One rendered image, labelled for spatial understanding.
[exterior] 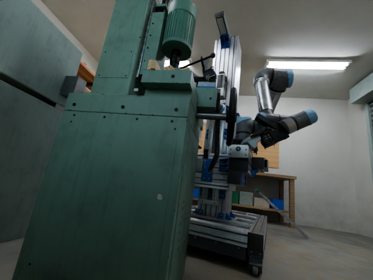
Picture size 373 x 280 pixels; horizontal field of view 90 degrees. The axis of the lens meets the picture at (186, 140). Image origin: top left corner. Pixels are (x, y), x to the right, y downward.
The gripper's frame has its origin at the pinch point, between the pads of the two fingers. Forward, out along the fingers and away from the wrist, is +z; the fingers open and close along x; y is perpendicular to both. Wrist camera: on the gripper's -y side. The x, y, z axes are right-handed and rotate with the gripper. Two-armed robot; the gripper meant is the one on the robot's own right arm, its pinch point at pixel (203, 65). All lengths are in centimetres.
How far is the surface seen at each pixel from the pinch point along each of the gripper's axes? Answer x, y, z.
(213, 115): 40.3, -6.6, 13.6
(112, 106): 30, -48, 34
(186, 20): -17.7, -3.1, 18.9
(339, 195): 145, 205, -321
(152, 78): 26, -27, 37
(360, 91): -19, 279, -242
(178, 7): -26.3, -5.2, 21.4
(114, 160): 53, -51, 34
